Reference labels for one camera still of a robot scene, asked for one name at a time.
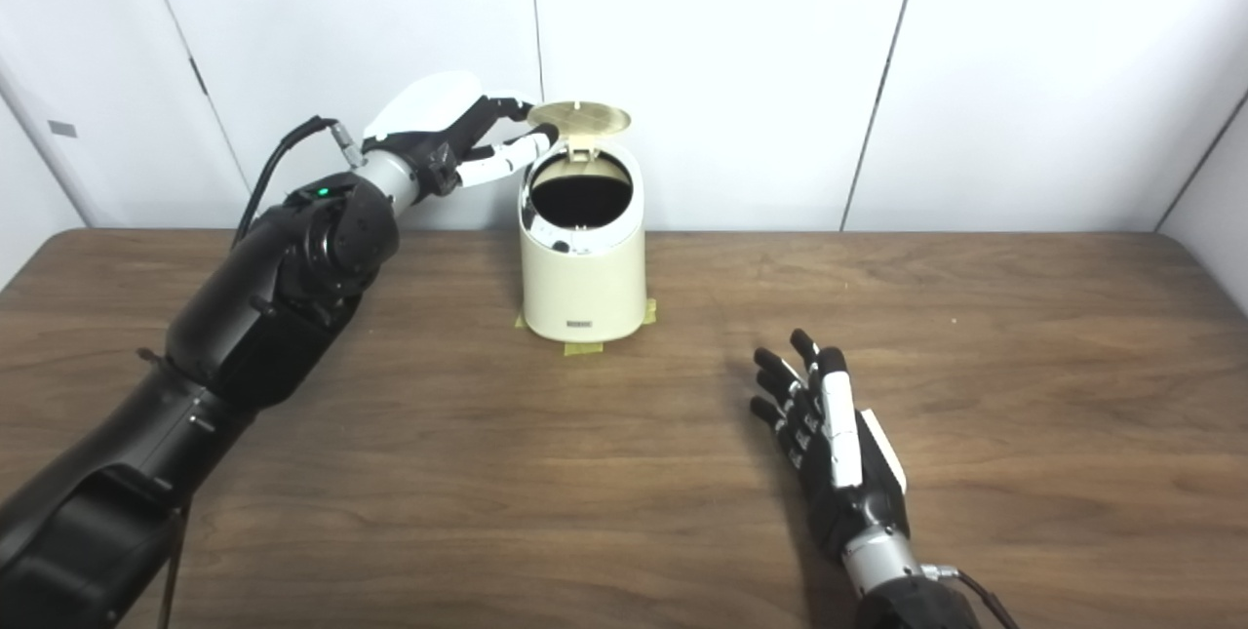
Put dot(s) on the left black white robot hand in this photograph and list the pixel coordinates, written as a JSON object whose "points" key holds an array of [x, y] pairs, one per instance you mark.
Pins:
{"points": [[429, 112]]}

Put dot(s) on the cream-colored round bin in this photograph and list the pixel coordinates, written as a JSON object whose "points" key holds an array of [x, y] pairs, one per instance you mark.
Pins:
{"points": [[583, 278]]}

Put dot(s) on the cream round bin lid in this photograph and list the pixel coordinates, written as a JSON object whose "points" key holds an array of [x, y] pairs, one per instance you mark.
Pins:
{"points": [[580, 117]]}

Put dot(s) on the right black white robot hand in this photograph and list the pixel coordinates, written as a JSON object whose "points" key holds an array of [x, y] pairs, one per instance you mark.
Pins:
{"points": [[843, 453]]}

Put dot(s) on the grey wall label plate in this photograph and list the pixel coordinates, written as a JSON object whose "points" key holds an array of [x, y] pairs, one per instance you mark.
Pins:
{"points": [[62, 129]]}

